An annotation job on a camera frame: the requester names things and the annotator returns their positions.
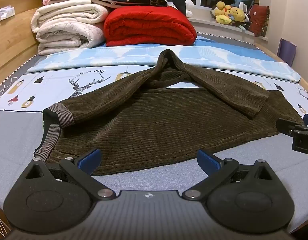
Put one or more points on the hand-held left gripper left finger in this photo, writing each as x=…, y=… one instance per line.
x=90, y=160

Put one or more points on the red folded quilt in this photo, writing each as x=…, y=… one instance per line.
x=149, y=25

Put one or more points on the navy dotted folded blanket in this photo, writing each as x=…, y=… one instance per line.
x=154, y=3

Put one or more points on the deer printed bed sheet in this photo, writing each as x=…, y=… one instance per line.
x=44, y=92

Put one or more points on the tissue pack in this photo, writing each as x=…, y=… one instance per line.
x=4, y=13

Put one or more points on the wooden bed headboard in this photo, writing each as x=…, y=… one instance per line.
x=11, y=42

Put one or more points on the grey bed sheet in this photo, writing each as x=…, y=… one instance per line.
x=19, y=135

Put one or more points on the purple bag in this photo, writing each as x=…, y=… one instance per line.
x=286, y=51

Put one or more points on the dark red pillow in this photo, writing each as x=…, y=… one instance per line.
x=259, y=20

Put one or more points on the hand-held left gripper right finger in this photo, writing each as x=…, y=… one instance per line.
x=207, y=160

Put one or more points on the yellow bear plush toy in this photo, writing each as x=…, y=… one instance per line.
x=237, y=13
x=220, y=7

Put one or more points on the cream folded quilt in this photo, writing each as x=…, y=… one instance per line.
x=69, y=13

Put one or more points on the blue patterned sheet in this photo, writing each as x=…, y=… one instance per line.
x=94, y=57

